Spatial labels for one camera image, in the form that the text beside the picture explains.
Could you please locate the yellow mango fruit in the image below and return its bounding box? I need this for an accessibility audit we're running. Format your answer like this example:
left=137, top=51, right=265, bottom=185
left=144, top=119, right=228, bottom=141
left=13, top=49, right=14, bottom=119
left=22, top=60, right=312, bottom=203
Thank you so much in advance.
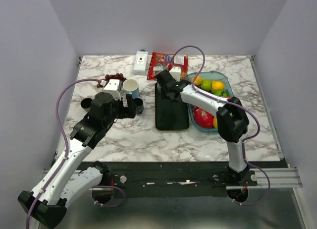
left=213, top=117, right=218, bottom=128

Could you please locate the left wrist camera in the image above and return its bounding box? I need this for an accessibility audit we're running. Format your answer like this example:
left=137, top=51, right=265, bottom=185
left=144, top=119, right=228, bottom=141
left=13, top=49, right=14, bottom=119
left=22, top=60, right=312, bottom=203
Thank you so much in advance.
left=99, top=79, right=122, bottom=100

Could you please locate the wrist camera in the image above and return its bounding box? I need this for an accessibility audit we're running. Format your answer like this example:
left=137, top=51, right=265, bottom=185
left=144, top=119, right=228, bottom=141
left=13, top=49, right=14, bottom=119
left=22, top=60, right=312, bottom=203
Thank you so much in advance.
left=168, top=64, right=182, bottom=81
left=99, top=79, right=122, bottom=100

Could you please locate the black tray gold rim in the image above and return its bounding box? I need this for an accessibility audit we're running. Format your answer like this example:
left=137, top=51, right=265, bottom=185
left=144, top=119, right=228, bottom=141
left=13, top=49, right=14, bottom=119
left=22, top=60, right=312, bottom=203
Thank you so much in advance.
left=155, top=83, right=189, bottom=131

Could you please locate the red dragon fruit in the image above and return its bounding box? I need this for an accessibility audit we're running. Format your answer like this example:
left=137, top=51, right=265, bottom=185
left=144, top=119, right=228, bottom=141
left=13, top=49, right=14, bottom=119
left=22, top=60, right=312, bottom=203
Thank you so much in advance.
left=194, top=108, right=213, bottom=129

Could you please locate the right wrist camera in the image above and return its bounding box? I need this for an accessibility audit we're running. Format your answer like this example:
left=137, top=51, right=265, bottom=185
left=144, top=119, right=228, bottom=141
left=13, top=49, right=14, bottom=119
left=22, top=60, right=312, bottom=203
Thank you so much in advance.
left=168, top=64, right=182, bottom=81

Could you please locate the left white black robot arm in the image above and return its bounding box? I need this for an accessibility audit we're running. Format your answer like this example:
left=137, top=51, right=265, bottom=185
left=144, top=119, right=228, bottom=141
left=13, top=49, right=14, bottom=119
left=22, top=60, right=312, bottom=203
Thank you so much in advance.
left=18, top=92, right=136, bottom=229

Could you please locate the dark red grape bunch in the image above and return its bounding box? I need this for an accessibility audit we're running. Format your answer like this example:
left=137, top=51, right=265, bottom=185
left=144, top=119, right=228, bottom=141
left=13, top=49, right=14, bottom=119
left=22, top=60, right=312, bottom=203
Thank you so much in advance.
left=105, top=73, right=126, bottom=82

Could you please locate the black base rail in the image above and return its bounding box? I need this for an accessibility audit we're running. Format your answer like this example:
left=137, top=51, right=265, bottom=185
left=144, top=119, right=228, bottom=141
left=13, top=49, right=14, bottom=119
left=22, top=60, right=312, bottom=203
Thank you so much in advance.
left=51, top=161, right=290, bottom=199

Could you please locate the green lime fruit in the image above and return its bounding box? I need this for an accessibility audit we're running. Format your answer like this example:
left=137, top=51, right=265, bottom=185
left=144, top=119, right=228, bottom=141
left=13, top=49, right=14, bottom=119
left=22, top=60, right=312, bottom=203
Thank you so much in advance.
left=200, top=79, right=212, bottom=92

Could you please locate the white rectangular box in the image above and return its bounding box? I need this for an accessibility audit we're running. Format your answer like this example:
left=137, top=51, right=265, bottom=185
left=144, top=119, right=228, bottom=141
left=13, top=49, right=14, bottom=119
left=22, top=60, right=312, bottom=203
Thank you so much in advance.
left=132, top=51, right=148, bottom=75

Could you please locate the teal transparent fruit container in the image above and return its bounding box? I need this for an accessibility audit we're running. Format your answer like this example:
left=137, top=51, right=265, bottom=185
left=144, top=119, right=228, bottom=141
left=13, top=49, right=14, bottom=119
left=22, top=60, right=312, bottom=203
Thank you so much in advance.
left=188, top=71, right=234, bottom=134

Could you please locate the orange fruit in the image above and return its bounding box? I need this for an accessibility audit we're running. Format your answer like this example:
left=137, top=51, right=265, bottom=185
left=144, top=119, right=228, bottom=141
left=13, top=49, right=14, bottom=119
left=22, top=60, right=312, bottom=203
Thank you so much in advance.
left=191, top=76, right=203, bottom=86

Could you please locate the light blue hexagonal mug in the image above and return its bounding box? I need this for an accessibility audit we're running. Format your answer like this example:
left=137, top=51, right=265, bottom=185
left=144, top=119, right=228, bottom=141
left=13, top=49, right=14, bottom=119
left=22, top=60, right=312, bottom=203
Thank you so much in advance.
left=122, top=79, right=139, bottom=99

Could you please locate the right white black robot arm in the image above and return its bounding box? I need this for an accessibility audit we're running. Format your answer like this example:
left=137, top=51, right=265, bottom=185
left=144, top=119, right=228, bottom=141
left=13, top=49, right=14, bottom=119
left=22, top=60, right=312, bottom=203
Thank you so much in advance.
left=156, top=70, right=249, bottom=185

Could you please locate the green striped melon fruit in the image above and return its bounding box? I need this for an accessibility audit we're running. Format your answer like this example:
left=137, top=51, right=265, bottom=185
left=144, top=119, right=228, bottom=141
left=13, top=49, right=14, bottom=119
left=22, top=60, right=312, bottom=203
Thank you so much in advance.
left=214, top=90, right=228, bottom=98

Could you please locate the brown striped mug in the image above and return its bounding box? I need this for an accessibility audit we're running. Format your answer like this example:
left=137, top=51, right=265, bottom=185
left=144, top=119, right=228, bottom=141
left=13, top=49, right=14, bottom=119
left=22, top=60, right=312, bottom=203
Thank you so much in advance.
left=80, top=98, right=92, bottom=112

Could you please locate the aluminium frame rail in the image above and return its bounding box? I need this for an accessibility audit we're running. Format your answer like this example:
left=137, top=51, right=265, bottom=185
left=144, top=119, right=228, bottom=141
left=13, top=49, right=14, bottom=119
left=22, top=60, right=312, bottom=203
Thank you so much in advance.
left=48, top=163, right=302, bottom=190

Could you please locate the red snack bag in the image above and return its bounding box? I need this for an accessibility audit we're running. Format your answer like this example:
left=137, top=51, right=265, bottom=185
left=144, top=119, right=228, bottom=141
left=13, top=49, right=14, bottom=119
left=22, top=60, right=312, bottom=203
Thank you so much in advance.
left=147, top=52, right=188, bottom=80

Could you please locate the yellow lemon fruit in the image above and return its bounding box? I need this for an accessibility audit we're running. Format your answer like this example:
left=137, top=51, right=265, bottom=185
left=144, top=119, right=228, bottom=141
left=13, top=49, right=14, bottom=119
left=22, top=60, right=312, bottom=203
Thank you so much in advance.
left=211, top=81, right=224, bottom=93

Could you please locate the dark blue mug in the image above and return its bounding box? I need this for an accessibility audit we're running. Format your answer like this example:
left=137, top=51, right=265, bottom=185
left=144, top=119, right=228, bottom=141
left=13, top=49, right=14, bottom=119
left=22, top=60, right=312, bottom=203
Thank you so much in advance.
left=133, top=98, right=144, bottom=115

